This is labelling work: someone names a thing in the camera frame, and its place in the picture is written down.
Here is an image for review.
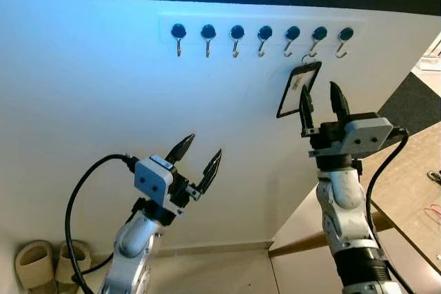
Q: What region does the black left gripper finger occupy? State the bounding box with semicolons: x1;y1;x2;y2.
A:
195;149;223;195
165;134;196;166

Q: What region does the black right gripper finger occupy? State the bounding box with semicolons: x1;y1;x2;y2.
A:
329;81;352;125
299;86;317;137

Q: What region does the black framed key tag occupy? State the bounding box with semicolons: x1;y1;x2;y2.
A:
276;55;323;120

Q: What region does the blue knob metal hook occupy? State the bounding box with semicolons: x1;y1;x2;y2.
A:
308;26;328;58
201;24;217;58
257;25;274;57
171;23;187;57
283;25;301;57
229;25;245;59
336;27;355;59

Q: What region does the dark floor mat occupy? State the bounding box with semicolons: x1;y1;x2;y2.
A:
378;72;441;136

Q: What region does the light wooden table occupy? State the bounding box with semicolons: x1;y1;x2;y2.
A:
358;122;441;274

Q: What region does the beige slipper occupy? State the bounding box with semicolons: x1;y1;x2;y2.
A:
15;240;56;291
54;240;94;288

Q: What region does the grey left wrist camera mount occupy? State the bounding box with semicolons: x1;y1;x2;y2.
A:
134;156;177;205

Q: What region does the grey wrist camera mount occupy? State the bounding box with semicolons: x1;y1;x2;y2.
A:
342;116;394;159
134;156;177;205

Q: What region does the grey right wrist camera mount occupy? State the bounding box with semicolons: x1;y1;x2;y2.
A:
342;116;394;159

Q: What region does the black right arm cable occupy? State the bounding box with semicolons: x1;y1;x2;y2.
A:
365;127;416;294

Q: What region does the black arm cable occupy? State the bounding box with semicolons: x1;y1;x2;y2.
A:
365;127;416;294
65;154;139;294

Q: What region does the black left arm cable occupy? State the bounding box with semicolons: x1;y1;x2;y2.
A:
65;154;139;294

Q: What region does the white hook rail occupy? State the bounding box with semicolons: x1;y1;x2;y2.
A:
158;12;367;48

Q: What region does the thin red cord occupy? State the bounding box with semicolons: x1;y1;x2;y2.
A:
422;202;441;223

